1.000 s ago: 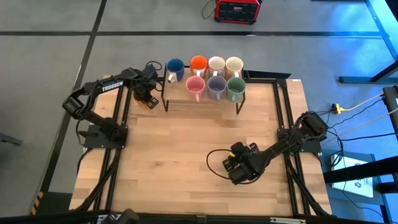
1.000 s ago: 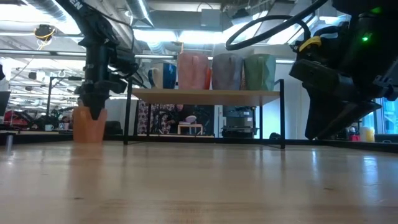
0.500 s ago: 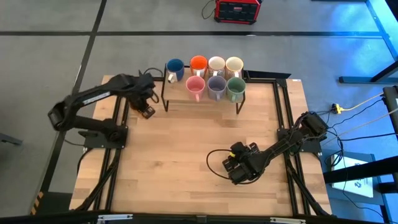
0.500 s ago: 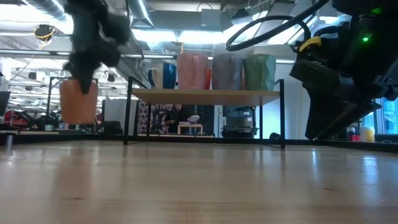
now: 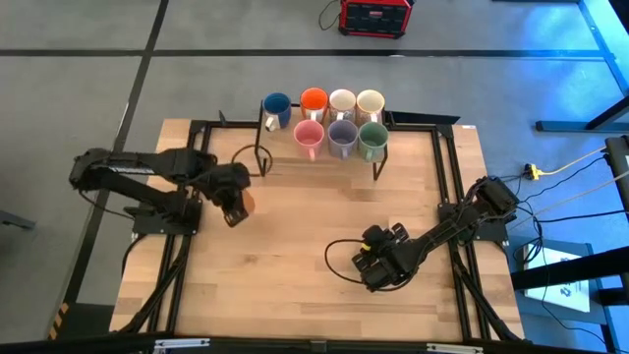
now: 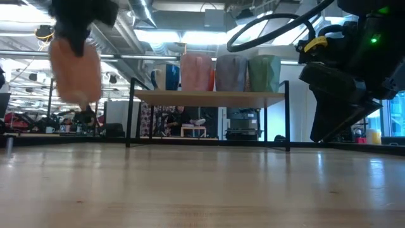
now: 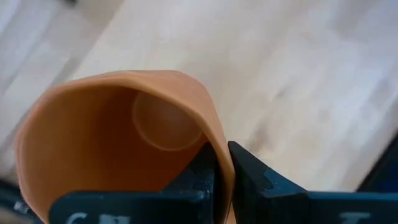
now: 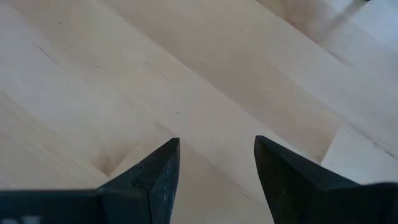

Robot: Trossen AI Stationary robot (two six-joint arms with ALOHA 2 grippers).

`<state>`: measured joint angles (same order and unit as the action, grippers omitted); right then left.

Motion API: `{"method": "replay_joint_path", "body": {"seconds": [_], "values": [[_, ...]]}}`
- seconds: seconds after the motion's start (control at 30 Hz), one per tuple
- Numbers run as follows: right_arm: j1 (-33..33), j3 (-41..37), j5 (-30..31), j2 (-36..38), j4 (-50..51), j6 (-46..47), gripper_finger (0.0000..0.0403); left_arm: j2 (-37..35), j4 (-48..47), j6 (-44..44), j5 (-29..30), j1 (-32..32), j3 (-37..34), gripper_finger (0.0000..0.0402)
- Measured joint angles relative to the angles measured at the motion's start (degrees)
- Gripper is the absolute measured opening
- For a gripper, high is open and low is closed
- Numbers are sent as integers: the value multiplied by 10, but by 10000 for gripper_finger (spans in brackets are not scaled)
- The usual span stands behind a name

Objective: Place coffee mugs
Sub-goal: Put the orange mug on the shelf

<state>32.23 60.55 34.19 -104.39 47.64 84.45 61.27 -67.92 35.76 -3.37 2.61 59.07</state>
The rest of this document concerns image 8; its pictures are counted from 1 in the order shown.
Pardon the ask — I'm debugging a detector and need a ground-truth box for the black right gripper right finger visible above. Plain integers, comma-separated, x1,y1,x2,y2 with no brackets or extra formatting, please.
254,135,368,224

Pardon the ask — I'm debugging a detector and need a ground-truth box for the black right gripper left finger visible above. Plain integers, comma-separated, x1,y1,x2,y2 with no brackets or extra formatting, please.
97,138,182,224

